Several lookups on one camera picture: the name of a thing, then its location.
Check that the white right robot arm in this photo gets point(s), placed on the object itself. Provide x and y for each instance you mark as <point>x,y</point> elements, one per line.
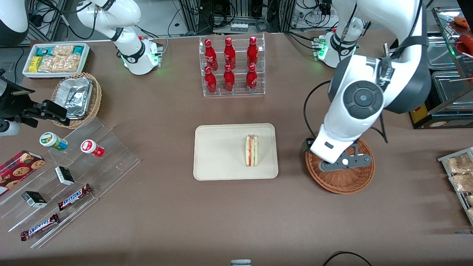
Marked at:
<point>125,14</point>

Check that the red sausage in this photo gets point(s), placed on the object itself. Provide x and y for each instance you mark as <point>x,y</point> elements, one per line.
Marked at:
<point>466,44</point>

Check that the red cola bottle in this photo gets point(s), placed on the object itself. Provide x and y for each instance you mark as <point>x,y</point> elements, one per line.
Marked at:
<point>252,53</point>
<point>211,83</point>
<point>229,81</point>
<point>229,55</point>
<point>251,81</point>
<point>210,55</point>

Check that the clear acrylic stepped display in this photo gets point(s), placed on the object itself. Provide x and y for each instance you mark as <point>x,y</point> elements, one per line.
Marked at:
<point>111,162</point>

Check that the tray of packaged snacks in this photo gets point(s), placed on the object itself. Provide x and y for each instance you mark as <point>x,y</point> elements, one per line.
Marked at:
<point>443,159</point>

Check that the foil containers stack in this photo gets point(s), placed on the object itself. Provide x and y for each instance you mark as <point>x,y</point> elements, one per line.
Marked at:
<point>75,96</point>

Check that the small black white box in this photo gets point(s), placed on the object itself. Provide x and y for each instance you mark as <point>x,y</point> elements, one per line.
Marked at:
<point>34,199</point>
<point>64,175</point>

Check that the white snack bin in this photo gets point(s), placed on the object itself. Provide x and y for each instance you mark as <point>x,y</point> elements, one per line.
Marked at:
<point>85,55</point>

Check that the snickers bar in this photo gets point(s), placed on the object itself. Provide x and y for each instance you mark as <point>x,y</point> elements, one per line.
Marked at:
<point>40,227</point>
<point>74,197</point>

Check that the cream plastic tray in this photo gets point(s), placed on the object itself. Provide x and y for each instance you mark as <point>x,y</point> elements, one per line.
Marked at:
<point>221,151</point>

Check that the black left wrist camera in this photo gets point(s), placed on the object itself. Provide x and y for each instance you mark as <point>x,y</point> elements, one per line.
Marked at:
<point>307,145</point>

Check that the yellow snack packet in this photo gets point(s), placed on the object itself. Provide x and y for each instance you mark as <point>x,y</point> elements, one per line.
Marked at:
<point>35,64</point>

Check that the clear acrylic bottle rack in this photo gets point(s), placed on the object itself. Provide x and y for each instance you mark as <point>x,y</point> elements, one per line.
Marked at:
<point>258,90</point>

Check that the white power strip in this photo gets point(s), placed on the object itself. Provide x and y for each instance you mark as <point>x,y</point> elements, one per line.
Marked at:
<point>239,27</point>

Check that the round brown wicker basket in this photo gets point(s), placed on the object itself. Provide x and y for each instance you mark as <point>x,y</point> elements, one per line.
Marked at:
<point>347,181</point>

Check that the wooden skewer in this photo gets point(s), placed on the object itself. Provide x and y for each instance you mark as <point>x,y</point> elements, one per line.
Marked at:
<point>462,78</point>

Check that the steel pan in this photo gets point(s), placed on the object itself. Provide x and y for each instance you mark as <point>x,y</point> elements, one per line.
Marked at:
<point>452,88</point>
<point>441,51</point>

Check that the teal snack packet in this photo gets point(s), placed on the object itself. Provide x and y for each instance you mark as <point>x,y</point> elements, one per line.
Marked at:
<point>78,50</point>
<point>43,51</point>

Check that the red lid cup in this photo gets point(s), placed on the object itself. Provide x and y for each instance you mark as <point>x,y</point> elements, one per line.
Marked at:
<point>90,147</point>

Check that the triangle sandwich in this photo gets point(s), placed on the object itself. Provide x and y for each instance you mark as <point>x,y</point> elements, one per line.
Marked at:
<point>251,151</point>

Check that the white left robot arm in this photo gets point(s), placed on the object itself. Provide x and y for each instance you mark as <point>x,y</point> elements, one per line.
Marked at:
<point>388,14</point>

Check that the red cookie box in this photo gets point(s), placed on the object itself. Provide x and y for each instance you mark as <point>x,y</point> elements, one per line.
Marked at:
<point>18,168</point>

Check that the black food warmer yellow panel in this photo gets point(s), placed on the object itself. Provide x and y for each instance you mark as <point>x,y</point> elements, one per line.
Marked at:
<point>443,120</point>

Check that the grey box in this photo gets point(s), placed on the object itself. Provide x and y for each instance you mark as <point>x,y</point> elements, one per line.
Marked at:
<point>241,263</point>

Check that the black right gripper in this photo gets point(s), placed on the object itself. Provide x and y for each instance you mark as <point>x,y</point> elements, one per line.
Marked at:
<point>14,104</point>

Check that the clear puffed snack bag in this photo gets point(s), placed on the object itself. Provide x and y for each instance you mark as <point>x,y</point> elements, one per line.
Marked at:
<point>59,63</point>
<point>63,50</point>

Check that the green lid cup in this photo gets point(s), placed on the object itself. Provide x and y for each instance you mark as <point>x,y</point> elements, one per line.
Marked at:
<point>51,140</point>

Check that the small tan wicker basket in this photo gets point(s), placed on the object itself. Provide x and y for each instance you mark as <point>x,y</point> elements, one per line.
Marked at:
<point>97,99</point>

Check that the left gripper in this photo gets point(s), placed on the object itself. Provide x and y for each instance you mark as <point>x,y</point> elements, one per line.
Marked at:
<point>307,145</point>

